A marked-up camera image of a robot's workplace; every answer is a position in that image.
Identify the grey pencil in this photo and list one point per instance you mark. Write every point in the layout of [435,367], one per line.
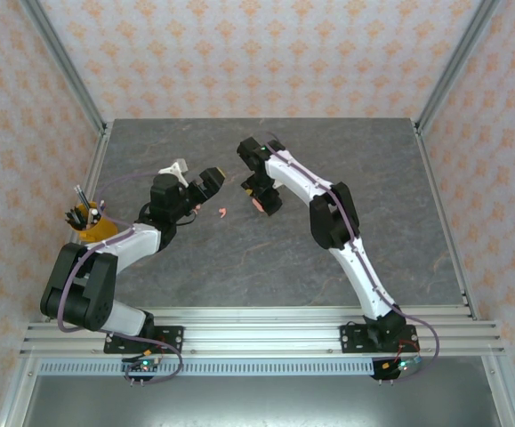
[79,194]
[83,193]

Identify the aluminium side rail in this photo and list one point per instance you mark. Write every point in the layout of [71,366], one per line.
[98,151]
[446,222]

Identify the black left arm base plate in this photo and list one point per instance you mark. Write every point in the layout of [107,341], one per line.
[172,340]

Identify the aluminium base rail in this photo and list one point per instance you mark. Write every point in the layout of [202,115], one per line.
[261,333]

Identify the blue pen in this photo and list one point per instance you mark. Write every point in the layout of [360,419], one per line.
[102,205]

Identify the orange pen holder cup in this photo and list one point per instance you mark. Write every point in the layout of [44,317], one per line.
[97,229]

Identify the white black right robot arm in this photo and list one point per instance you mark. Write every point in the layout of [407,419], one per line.
[301,178]

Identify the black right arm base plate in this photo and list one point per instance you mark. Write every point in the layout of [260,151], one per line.
[350,340]

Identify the pink earbud charging case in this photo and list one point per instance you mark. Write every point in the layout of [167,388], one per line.
[257,205]

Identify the aluminium corner post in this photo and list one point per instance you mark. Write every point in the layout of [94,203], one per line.
[66,66]
[454,66]

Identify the black pen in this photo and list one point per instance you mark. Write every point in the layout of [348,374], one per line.
[74,219]

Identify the white marker pen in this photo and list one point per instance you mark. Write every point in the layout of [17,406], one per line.
[93,215]

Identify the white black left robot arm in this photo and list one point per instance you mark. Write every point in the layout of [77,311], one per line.
[137,242]

